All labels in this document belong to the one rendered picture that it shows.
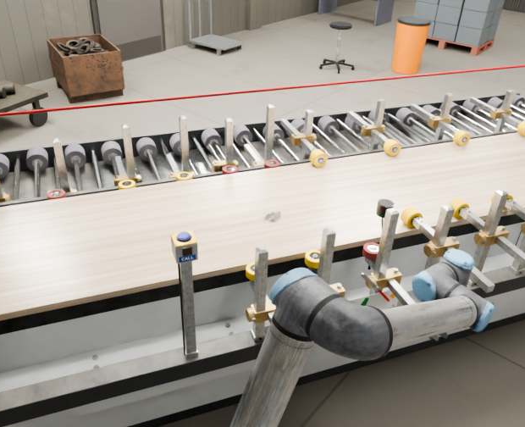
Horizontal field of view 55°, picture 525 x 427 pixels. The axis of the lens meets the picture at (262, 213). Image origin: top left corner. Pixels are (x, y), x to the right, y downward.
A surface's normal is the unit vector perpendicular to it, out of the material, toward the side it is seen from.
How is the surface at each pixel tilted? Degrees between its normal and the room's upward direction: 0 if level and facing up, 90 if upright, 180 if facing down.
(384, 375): 0
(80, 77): 90
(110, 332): 90
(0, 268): 0
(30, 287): 0
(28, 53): 90
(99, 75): 90
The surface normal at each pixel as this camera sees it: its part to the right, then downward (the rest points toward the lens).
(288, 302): -0.73, -0.01
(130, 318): 0.35, 0.53
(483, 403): 0.04, -0.83
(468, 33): -0.62, 0.41
